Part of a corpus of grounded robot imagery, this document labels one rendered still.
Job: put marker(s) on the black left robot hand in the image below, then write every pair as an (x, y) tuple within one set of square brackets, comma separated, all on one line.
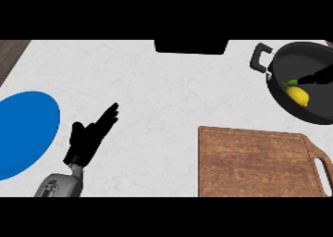
[(89, 139)]

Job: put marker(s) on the black appliance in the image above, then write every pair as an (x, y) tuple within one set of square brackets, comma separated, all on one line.
[(190, 46)]

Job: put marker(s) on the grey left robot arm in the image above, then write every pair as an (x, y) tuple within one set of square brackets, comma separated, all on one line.
[(59, 185)]

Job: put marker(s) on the dark wooden panel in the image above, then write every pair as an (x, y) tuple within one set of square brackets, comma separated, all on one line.
[(5, 58)]

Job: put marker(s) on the blue round plate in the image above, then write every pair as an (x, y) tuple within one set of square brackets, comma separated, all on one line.
[(19, 135)]

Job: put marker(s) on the yellow lemon with green leaf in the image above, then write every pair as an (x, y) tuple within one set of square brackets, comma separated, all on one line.
[(298, 94)]

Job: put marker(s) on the brown wooden cutting board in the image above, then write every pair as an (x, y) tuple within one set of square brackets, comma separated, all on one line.
[(260, 163)]

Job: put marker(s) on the black pot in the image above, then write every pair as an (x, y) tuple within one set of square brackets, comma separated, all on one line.
[(310, 92)]

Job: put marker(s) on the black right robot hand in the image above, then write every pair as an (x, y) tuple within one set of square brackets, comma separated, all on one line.
[(323, 75)]

